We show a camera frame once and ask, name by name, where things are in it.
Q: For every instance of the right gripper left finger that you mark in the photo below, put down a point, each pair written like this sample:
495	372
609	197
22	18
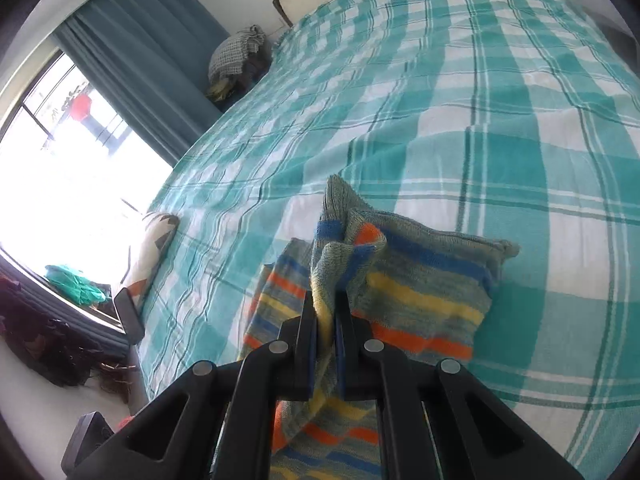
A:
212	422

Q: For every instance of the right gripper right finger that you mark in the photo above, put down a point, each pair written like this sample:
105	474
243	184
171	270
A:
436	421

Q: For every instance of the striped knit sweater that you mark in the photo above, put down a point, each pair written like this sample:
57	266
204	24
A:
423	291

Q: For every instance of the dark clothes pile on floor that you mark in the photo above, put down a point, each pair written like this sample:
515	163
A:
61	347

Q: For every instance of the pile of folded clothes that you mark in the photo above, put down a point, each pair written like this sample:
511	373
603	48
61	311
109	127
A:
236	65

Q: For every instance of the green cloth on sill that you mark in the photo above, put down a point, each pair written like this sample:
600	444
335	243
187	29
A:
75	287

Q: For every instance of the patterned cushion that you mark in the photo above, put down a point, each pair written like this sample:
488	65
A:
147	250

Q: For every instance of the window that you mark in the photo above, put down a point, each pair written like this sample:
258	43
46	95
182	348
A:
75	180

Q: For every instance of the teal plaid bedspread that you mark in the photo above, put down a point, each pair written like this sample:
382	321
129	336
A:
507	119

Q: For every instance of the blue curtain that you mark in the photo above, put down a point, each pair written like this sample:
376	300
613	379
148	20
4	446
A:
149	59

